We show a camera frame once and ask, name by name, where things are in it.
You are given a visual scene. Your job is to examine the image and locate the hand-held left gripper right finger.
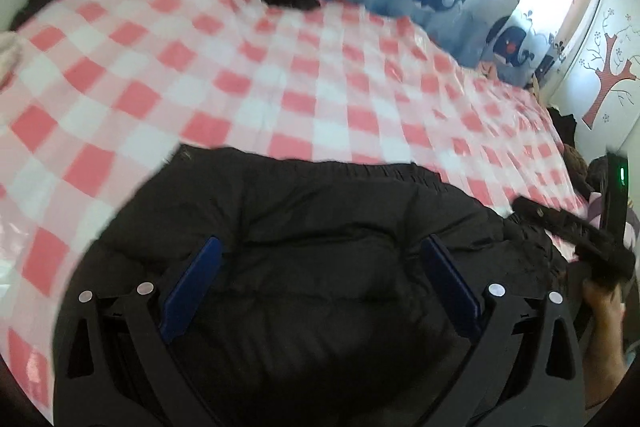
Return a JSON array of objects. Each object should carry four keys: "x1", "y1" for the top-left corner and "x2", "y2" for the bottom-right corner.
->
[{"x1": 420, "y1": 234, "x2": 587, "y2": 427}]

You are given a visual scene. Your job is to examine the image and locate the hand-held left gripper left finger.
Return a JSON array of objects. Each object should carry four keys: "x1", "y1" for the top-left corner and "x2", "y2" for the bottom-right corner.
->
[{"x1": 52, "y1": 234, "x2": 223, "y2": 427}]

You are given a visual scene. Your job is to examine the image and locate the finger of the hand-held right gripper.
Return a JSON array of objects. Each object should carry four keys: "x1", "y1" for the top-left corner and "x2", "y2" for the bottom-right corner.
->
[{"x1": 511, "y1": 196, "x2": 637, "y2": 282}]

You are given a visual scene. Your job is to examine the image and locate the black puffer jacket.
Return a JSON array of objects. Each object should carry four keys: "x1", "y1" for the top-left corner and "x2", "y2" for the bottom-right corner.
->
[{"x1": 52, "y1": 144, "x2": 586, "y2": 427}]

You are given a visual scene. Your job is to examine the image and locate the person's right forearm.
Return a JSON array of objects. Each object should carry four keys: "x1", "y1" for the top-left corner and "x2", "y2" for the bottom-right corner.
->
[{"x1": 584, "y1": 332, "x2": 628, "y2": 413}]

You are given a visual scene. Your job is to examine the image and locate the person's right hand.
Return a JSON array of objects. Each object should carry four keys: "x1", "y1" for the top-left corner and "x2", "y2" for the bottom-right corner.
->
[{"x1": 581, "y1": 278, "x2": 625, "y2": 333}]

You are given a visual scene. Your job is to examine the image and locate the black bundled garment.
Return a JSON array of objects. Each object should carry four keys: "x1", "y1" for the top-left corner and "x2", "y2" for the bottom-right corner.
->
[{"x1": 585, "y1": 157, "x2": 608, "y2": 198}]

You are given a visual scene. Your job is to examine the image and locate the brown fuzzy garment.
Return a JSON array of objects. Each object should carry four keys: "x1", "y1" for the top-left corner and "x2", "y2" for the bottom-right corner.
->
[{"x1": 562, "y1": 144, "x2": 589, "y2": 192}]

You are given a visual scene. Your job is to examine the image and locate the dark clothing pile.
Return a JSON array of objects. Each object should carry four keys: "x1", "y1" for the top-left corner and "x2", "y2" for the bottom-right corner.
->
[{"x1": 547, "y1": 107, "x2": 576, "y2": 144}]

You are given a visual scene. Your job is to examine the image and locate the small pink cloth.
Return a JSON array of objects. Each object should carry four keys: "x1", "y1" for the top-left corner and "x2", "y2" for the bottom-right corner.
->
[{"x1": 475, "y1": 59, "x2": 501, "y2": 81}]

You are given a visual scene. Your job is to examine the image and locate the red white checked bed sheet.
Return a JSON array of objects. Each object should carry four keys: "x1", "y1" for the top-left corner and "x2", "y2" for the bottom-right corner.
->
[{"x1": 0, "y1": 0, "x2": 591, "y2": 413}]

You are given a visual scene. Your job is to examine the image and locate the red tree wall sticker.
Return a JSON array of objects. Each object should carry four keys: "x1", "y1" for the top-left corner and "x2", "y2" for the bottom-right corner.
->
[{"x1": 580, "y1": 7, "x2": 640, "y2": 130}]

